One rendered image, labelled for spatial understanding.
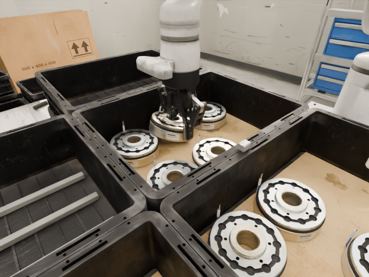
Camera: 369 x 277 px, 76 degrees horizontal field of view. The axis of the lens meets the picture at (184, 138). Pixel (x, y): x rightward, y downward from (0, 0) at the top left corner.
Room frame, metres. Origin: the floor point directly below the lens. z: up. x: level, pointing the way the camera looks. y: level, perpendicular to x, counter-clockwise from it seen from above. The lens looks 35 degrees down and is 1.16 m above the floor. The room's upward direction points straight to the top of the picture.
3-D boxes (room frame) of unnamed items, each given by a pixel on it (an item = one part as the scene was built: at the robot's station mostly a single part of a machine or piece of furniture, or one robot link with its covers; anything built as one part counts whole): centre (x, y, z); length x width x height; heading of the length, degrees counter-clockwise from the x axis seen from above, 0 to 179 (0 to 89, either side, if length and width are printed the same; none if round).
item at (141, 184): (0.43, -0.02, 0.92); 0.40 x 0.30 x 0.02; 130
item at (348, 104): (0.53, -0.43, 0.89); 0.09 x 0.09 x 0.17; 54
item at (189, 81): (0.45, 0.01, 0.97); 0.08 x 0.08 x 0.09
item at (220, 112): (0.55, -0.06, 0.86); 0.10 x 0.10 x 0.01
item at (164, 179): (0.30, 0.02, 0.86); 0.05 x 0.05 x 0.01
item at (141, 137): (0.41, 0.11, 0.86); 0.05 x 0.05 x 0.01
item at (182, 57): (0.44, 0.02, 1.04); 0.11 x 0.09 x 0.06; 130
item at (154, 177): (0.30, 0.02, 0.86); 0.10 x 0.10 x 0.01
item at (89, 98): (0.66, 0.17, 0.87); 0.40 x 0.30 x 0.11; 130
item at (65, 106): (0.66, 0.17, 0.92); 0.40 x 0.30 x 0.02; 130
